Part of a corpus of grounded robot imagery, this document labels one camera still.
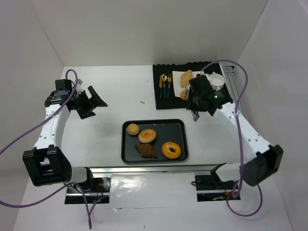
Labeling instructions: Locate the gold fork teal handle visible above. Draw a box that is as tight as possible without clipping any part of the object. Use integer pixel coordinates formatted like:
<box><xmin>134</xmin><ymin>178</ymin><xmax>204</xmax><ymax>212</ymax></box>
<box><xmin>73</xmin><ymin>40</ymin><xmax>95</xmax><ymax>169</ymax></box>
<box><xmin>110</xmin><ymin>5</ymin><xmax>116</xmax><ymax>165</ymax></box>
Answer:
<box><xmin>167</xmin><ymin>73</ymin><xmax>172</xmax><ymax>99</ymax></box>

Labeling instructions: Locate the black cloth placemat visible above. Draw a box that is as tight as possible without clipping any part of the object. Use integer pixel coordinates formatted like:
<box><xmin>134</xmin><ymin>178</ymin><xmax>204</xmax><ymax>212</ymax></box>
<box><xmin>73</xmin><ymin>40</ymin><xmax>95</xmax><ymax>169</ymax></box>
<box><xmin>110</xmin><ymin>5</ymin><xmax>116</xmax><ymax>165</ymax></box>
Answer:
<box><xmin>152</xmin><ymin>62</ymin><xmax>234</xmax><ymax>110</ymax></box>

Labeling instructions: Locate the brown chocolate croissant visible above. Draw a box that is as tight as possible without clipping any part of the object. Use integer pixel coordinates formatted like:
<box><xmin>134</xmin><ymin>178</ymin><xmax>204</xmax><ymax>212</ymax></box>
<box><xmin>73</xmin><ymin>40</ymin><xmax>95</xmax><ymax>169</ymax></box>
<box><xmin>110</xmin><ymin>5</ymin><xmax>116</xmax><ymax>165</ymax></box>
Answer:
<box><xmin>135</xmin><ymin>143</ymin><xmax>158</xmax><ymax>158</ymax></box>

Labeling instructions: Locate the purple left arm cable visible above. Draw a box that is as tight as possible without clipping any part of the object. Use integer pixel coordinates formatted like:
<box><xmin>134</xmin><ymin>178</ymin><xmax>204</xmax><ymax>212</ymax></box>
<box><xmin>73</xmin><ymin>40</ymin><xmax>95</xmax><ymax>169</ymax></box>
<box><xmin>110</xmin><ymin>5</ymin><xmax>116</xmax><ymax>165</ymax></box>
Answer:
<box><xmin>0</xmin><ymin>69</ymin><xmax>109</xmax><ymax>230</ymax></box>

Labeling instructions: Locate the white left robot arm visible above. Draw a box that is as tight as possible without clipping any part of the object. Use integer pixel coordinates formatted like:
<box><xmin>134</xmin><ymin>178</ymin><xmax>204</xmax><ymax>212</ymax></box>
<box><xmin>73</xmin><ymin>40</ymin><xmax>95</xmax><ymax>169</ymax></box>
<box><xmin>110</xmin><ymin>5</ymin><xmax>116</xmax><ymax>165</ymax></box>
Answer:
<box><xmin>23</xmin><ymin>79</ymin><xmax>107</xmax><ymax>186</ymax></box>

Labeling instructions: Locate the white square plate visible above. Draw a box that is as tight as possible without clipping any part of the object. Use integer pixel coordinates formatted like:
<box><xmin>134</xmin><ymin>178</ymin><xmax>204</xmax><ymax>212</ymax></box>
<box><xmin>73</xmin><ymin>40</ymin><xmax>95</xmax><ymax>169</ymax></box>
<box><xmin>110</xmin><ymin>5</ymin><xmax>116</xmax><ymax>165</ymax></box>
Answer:
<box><xmin>172</xmin><ymin>71</ymin><xmax>199</xmax><ymax>98</ymax></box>

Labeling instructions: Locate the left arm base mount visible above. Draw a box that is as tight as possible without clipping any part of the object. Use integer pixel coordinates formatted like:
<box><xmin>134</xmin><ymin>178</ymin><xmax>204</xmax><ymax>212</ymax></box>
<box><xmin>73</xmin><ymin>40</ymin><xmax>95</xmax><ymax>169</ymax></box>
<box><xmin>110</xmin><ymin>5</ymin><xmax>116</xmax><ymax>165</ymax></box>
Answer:
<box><xmin>64</xmin><ymin>176</ymin><xmax>111</xmax><ymax>205</ymax></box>

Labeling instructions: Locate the pale glazed ring donut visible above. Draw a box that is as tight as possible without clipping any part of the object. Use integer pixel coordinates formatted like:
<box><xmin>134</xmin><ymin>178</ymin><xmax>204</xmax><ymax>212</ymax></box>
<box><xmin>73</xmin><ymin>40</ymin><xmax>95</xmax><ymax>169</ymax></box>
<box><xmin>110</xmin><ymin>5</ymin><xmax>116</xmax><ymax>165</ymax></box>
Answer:
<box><xmin>139</xmin><ymin>129</ymin><xmax>156</xmax><ymax>143</ymax></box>

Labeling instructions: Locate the orange sesame bun with cream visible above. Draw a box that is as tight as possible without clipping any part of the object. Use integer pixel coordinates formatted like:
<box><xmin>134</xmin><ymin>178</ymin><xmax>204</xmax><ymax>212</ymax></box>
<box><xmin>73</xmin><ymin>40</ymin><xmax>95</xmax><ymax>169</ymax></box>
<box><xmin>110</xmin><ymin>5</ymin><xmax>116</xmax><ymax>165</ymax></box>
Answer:
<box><xmin>180</xmin><ymin>88</ymin><xmax>189</xmax><ymax>100</ymax></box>

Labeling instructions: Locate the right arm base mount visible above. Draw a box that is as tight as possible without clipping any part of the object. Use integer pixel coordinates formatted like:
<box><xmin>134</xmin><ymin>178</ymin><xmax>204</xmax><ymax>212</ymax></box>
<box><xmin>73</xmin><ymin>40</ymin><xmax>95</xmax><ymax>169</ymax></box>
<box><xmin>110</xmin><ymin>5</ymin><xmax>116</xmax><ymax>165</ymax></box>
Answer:
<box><xmin>191</xmin><ymin>175</ymin><xmax>235</xmax><ymax>202</ymax></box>

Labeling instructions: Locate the long yellow bread roll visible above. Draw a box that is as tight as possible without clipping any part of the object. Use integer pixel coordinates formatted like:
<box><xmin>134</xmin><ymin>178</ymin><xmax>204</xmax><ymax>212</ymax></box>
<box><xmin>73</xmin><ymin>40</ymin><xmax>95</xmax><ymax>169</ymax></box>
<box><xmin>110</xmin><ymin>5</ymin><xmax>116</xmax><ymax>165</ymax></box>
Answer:
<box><xmin>180</xmin><ymin>70</ymin><xmax>193</xmax><ymax>88</ymax></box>

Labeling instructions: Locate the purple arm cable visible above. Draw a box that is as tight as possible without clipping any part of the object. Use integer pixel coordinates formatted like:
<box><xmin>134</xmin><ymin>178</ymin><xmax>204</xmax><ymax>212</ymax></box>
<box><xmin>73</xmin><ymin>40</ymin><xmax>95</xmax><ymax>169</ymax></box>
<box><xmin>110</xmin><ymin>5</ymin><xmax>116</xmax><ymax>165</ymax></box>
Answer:
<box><xmin>0</xmin><ymin>69</ymin><xmax>109</xmax><ymax>230</ymax></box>
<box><xmin>198</xmin><ymin>59</ymin><xmax>263</xmax><ymax>218</ymax></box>

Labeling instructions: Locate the aluminium front rail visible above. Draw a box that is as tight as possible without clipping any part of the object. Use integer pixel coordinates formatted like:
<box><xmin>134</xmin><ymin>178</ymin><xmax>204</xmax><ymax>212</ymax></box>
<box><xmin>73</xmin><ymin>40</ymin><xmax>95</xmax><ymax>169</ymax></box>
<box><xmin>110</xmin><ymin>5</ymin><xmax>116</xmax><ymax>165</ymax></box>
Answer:
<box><xmin>90</xmin><ymin>165</ymin><xmax>217</xmax><ymax>178</ymax></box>

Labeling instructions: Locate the small round muffin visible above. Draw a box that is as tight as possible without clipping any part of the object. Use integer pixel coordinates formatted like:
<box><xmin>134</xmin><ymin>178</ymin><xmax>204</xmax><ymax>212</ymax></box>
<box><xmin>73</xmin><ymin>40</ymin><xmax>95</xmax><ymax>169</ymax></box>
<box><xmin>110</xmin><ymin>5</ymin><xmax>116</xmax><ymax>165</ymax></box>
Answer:
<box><xmin>127</xmin><ymin>123</ymin><xmax>140</xmax><ymax>136</ymax></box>

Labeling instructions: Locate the gold knife teal handle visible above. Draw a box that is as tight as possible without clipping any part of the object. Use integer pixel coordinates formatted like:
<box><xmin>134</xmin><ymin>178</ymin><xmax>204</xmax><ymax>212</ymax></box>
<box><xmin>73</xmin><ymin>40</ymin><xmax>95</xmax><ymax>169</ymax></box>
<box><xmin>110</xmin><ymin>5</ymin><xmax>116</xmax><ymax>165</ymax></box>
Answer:
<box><xmin>159</xmin><ymin>75</ymin><xmax>163</xmax><ymax>99</ymax></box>

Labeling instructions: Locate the gold spoon teal handle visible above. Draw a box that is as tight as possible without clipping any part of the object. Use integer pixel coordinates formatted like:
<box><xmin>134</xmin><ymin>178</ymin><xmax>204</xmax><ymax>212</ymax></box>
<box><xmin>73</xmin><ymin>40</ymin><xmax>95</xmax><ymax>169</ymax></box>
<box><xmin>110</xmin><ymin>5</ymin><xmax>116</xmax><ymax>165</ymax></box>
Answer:
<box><xmin>162</xmin><ymin>74</ymin><xmax>167</xmax><ymax>99</ymax></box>

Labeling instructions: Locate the black rectangular baking tray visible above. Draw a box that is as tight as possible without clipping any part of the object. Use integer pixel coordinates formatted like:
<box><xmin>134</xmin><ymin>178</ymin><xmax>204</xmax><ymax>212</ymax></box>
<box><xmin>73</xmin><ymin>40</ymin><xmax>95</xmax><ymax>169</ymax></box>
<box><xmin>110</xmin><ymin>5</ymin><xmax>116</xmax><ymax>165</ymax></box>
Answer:
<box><xmin>121</xmin><ymin>119</ymin><xmax>189</xmax><ymax>164</ymax></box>

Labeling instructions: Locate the orange glazed donut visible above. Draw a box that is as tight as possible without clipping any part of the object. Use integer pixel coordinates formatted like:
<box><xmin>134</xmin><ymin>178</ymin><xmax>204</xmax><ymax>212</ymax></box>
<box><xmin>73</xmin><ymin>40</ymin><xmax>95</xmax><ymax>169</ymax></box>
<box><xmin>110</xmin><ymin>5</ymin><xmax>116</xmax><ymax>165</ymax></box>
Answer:
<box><xmin>162</xmin><ymin>142</ymin><xmax>181</xmax><ymax>159</ymax></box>

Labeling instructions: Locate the aluminium side rail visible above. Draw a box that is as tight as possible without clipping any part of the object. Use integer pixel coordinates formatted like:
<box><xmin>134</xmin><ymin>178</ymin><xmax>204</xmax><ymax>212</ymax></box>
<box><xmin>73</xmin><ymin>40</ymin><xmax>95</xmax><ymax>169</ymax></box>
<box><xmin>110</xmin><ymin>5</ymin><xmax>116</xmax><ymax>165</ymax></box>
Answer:
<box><xmin>220</xmin><ymin>62</ymin><xmax>255</xmax><ymax>138</ymax></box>

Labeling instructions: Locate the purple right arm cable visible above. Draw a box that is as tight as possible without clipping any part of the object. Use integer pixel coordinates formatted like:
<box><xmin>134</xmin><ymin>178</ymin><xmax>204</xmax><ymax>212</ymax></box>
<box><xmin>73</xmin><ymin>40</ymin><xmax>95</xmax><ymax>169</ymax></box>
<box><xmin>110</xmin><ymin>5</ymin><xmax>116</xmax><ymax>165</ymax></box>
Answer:
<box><xmin>198</xmin><ymin>59</ymin><xmax>263</xmax><ymax>218</ymax></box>

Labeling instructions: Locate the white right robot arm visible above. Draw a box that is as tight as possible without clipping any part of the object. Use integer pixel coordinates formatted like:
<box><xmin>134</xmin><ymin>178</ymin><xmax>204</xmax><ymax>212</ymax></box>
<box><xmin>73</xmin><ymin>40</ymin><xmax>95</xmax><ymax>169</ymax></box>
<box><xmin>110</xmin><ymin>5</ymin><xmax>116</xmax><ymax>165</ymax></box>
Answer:
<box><xmin>188</xmin><ymin>74</ymin><xmax>283</xmax><ymax>187</ymax></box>

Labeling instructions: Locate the white cup with handle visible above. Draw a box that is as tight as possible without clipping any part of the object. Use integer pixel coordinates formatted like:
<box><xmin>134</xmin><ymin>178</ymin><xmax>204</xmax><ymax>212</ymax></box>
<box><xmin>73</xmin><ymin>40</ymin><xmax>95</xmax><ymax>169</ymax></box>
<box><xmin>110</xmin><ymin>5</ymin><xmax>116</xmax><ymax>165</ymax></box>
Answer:
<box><xmin>209</xmin><ymin>73</ymin><xmax>225</xmax><ymax>91</ymax></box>

